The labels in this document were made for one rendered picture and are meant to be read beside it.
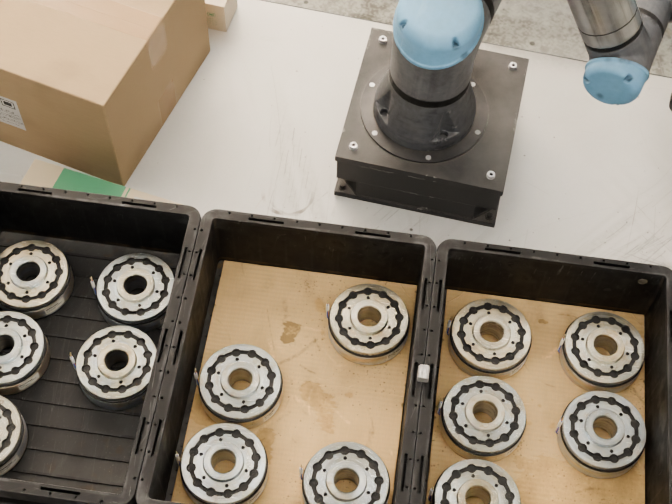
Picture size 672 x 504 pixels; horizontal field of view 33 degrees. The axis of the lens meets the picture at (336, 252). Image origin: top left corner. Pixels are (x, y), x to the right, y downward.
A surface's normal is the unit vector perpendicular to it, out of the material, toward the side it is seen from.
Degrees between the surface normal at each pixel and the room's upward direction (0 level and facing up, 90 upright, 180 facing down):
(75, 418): 0
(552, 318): 0
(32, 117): 90
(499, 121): 2
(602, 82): 92
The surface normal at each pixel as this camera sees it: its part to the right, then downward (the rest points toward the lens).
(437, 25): -0.03, -0.37
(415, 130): -0.28, 0.65
